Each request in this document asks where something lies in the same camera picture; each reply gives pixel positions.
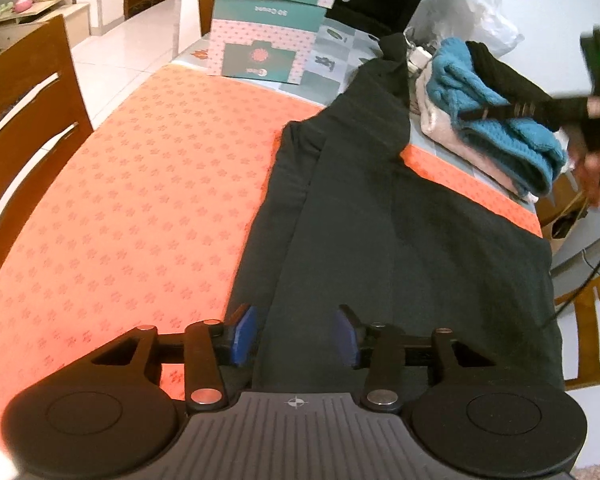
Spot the blue knitted sweater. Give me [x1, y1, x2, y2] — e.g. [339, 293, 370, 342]
[426, 37, 568, 196]

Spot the person's right hand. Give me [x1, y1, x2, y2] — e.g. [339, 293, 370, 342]
[570, 98, 600, 208]

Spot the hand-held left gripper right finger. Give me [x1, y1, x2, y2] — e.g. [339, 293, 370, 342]
[334, 305, 506, 415]

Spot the dark grey garment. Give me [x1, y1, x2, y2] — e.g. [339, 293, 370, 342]
[227, 32, 566, 401]

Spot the wooden chair with clothes pile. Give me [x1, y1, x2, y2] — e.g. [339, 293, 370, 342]
[562, 265, 600, 391]

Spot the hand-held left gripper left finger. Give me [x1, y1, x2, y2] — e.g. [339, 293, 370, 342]
[87, 305, 259, 415]

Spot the brown cardboard box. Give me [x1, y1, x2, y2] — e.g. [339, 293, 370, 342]
[536, 175, 588, 241]

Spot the leaf-patterned checked tablecloth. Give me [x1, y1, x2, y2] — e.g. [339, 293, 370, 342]
[172, 20, 541, 206]

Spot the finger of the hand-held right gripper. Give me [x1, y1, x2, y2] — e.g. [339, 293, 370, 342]
[459, 94, 593, 123]

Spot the large clear plastic bag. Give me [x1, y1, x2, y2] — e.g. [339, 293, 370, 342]
[410, 0, 525, 56]

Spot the black folded sweater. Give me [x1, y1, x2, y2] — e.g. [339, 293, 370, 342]
[465, 40, 598, 128]

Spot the dark wooden chair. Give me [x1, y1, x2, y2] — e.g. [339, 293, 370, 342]
[0, 14, 96, 293]

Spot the beige low cabinet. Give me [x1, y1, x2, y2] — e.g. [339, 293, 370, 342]
[0, 2, 92, 56]

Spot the pink folded sweater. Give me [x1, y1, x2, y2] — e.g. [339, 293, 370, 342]
[414, 67, 538, 203]

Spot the small white object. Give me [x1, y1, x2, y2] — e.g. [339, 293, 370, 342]
[404, 42, 436, 73]

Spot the orange flower-patterned mat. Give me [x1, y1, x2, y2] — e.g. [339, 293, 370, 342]
[0, 62, 543, 411]

